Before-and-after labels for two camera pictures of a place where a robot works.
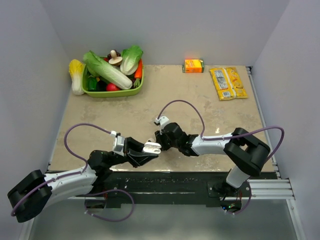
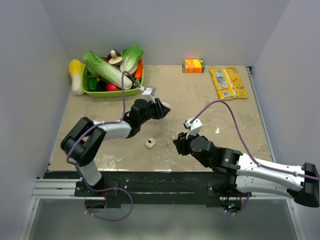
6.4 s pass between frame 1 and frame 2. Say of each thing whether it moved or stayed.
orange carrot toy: stayed
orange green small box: stayed
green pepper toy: stayed
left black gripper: moved
